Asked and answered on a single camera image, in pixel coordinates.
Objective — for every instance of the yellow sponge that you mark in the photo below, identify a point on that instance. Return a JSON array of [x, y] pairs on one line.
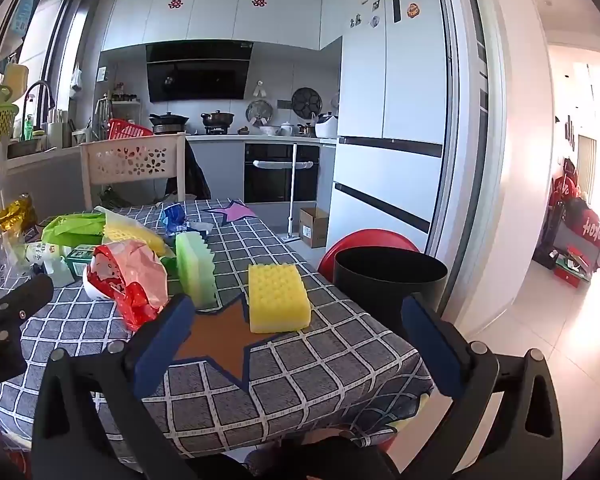
[[277, 297]]

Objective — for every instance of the green dish soap bottle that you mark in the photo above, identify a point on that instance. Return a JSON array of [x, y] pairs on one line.
[[28, 130]]

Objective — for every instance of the cardboard box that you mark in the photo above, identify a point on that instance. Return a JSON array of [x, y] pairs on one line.
[[312, 227]]

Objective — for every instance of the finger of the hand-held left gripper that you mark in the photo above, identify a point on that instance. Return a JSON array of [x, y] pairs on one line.
[[30, 295]]

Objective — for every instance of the black wok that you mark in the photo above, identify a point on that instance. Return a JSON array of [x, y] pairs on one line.
[[168, 122]]

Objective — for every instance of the dark jacket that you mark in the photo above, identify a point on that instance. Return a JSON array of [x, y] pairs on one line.
[[195, 172]]

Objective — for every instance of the yellow foam net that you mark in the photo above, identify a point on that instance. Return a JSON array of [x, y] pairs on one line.
[[130, 235]]

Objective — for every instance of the black kitchen faucet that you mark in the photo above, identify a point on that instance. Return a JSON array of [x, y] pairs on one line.
[[40, 85]]

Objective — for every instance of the green sponge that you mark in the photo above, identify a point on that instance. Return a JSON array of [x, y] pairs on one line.
[[195, 270]]

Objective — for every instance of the red printed bag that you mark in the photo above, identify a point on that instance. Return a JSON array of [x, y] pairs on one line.
[[587, 225]]

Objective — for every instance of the round metal steamer rack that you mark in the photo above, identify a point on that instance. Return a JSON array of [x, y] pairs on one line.
[[259, 111]]

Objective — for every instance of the dark round wall pan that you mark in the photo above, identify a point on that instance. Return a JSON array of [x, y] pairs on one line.
[[306, 101]]

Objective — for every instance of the gold foil bag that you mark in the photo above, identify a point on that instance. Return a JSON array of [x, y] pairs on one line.
[[17, 212]]

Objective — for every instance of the blue snack wrapper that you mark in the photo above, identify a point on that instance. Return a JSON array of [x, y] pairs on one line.
[[172, 217]]

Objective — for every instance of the green plastic bag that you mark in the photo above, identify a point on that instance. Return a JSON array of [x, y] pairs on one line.
[[70, 227]]

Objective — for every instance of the beige cutout chair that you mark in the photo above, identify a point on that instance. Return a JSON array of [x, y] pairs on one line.
[[130, 160]]

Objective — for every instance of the black range hood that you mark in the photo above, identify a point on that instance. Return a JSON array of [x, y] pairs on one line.
[[197, 72]]

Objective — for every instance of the grey checked tablecloth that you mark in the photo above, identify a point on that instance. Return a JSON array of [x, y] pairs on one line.
[[290, 385]]

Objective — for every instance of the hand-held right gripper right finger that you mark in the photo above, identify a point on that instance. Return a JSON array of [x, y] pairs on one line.
[[432, 350]]

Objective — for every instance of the red plastic stool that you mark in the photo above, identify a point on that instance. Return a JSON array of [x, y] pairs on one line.
[[365, 240]]

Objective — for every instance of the green plastic basket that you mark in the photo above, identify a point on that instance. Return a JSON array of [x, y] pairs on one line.
[[1, 125]]

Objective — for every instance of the white spice rack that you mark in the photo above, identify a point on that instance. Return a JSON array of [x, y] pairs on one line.
[[117, 115]]

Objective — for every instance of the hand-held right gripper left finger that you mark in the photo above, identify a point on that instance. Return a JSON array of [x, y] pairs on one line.
[[162, 355]]

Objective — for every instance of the pale yellow jug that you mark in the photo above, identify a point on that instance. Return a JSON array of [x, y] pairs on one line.
[[16, 77]]

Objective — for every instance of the white kettle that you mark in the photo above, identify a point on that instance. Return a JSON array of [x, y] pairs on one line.
[[286, 129]]

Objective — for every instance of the dark cooking pot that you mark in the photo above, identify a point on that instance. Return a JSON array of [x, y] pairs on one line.
[[217, 120]]

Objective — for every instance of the black built-in oven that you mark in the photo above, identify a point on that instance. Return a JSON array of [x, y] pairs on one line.
[[270, 182]]

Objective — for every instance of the red plastic basket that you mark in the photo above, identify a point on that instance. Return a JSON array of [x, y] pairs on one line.
[[127, 130]]

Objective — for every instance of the black trash bin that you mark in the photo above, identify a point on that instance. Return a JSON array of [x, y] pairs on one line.
[[380, 295]]

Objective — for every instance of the white rice cooker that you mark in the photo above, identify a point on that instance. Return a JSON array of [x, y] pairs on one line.
[[326, 126]]

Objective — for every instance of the red white plastic bag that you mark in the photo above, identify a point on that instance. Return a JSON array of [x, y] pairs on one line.
[[130, 270]]

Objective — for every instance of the white refrigerator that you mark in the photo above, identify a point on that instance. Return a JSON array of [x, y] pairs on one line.
[[385, 85]]

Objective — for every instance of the green small box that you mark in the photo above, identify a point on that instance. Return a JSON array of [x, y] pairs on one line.
[[81, 259]]

